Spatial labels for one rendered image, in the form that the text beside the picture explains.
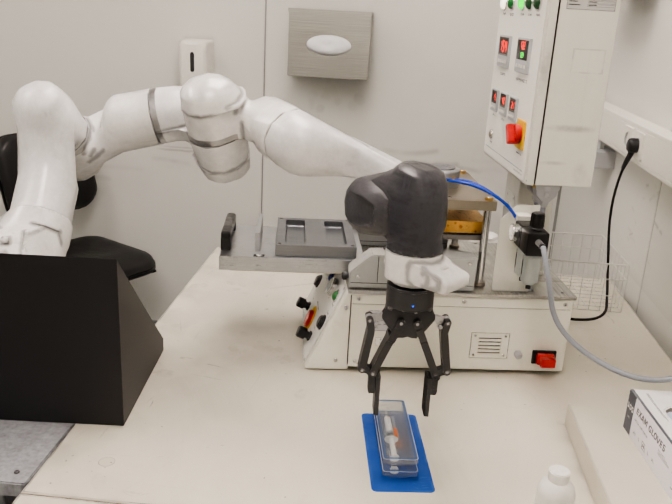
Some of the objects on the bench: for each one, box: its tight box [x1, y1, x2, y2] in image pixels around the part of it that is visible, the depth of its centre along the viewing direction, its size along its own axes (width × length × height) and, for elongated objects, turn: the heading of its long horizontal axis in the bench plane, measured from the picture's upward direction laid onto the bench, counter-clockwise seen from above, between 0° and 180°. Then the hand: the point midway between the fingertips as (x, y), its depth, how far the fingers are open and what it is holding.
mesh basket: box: [548, 231, 630, 313], centre depth 200 cm, size 22×26×13 cm
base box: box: [304, 273, 573, 371], centre depth 164 cm, size 54×38×17 cm
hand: (401, 396), depth 122 cm, fingers open, 8 cm apart
